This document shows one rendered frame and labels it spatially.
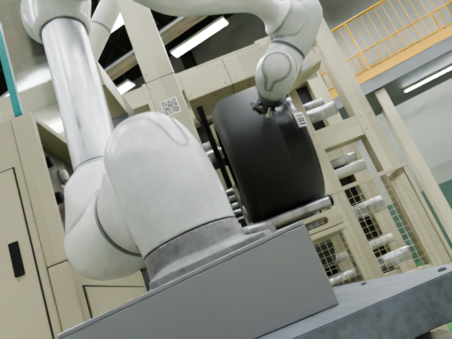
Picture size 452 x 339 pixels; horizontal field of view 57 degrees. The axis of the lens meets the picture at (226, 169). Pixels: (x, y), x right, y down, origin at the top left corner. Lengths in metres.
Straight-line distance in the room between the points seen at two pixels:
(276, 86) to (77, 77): 0.48
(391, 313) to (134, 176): 0.38
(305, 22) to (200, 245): 0.75
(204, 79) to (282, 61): 1.06
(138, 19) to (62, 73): 1.10
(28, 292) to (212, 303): 0.56
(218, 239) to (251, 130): 0.93
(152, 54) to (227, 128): 0.58
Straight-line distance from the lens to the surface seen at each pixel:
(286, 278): 0.52
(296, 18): 1.16
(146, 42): 1.95
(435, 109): 10.96
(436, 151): 10.76
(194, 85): 2.10
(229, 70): 2.11
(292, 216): 1.53
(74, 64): 0.97
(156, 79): 1.85
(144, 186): 0.60
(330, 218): 1.52
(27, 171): 1.05
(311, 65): 2.28
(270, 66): 1.07
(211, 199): 0.60
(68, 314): 0.96
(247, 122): 1.49
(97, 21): 2.45
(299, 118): 1.51
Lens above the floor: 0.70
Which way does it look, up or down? 17 degrees up
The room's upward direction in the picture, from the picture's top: 22 degrees counter-clockwise
